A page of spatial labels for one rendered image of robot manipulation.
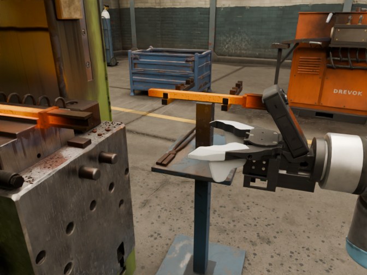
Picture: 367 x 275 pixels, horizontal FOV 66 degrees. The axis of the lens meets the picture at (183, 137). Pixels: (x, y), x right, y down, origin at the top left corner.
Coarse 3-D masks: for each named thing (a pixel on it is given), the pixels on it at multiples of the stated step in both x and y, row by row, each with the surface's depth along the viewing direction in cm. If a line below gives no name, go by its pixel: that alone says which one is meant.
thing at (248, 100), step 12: (156, 96) 101; (180, 96) 98; (192, 96) 97; (204, 96) 95; (216, 96) 94; (228, 96) 93; (240, 96) 93; (252, 96) 90; (252, 108) 91; (264, 108) 90
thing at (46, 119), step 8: (0, 104) 64; (0, 112) 61; (8, 112) 60; (16, 112) 60; (24, 112) 59; (32, 112) 59; (40, 112) 57; (48, 112) 57; (56, 112) 57; (64, 112) 57; (72, 112) 57; (80, 112) 57; (88, 112) 57; (40, 120) 57; (48, 120) 58; (56, 120) 58; (64, 120) 58; (72, 120) 57; (80, 120) 57; (88, 120) 56; (72, 128) 57; (80, 128) 56; (88, 128) 57
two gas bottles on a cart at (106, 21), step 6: (108, 6) 717; (102, 12) 716; (102, 18) 717; (108, 18) 719; (108, 24) 723; (108, 30) 728; (108, 36) 723; (108, 42) 729; (108, 48) 743; (108, 54) 749; (108, 60) 755; (114, 60) 755
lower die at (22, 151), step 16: (0, 128) 55; (16, 128) 55; (32, 128) 56; (48, 128) 60; (64, 128) 65; (0, 144) 51; (16, 144) 53; (32, 144) 57; (48, 144) 61; (64, 144) 66; (0, 160) 50; (16, 160) 54; (32, 160) 57
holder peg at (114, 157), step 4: (104, 152) 70; (100, 156) 69; (104, 156) 69; (108, 156) 69; (112, 156) 68; (116, 156) 70; (100, 160) 69; (104, 160) 69; (108, 160) 68; (112, 160) 68; (116, 160) 70
